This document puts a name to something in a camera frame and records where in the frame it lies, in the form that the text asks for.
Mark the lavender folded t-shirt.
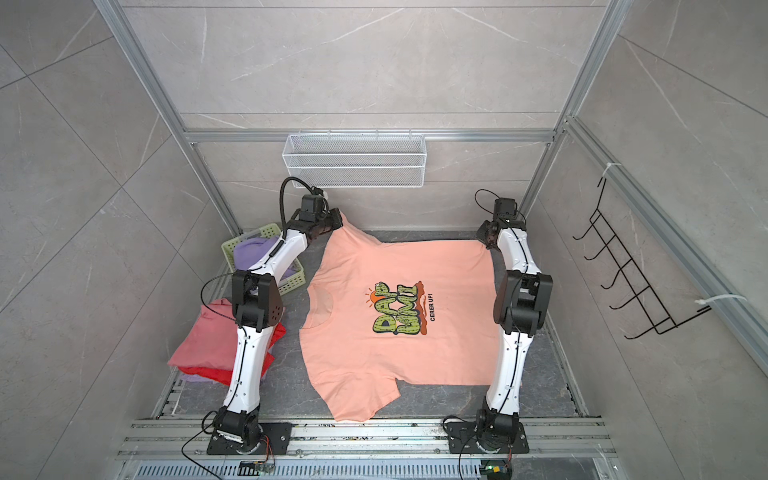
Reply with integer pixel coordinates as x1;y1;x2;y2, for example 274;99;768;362
180;372;214;383

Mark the green plastic basket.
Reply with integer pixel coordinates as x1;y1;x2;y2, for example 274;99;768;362
221;223;306;294

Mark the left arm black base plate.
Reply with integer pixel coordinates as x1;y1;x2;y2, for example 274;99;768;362
206;422;292;456

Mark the pink folded t-shirt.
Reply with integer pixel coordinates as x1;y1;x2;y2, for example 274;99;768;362
168;299;237;384

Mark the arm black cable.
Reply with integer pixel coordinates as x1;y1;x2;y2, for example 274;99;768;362
473;188;498;220
278;176;316;232

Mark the white wire mesh basket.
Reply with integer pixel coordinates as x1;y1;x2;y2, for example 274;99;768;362
282;133;428;188

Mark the purple t-shirt in basket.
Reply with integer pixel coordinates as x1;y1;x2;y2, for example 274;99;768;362
233;236;279;270

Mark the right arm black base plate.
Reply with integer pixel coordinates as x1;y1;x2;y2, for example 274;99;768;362
444;421;530;455

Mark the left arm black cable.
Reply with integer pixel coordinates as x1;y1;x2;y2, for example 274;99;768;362
278;176;316;232

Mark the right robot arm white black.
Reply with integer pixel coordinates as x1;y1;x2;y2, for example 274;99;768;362
475;197;553;452

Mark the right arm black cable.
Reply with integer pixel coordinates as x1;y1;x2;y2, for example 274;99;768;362
473;188;498;220

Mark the black wire hook rack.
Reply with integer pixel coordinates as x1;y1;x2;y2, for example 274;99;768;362
572;179;712;341

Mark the white zip tie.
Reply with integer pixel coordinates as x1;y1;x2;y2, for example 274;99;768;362
694;293;748;306

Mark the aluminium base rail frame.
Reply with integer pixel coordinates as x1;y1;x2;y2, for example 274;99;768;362
116;416;626;479

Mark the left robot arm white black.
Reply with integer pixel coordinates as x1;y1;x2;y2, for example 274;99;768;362
212;187;343;454

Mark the salmon pink printed t-shirt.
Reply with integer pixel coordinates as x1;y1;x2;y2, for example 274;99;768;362
299;221;499;422

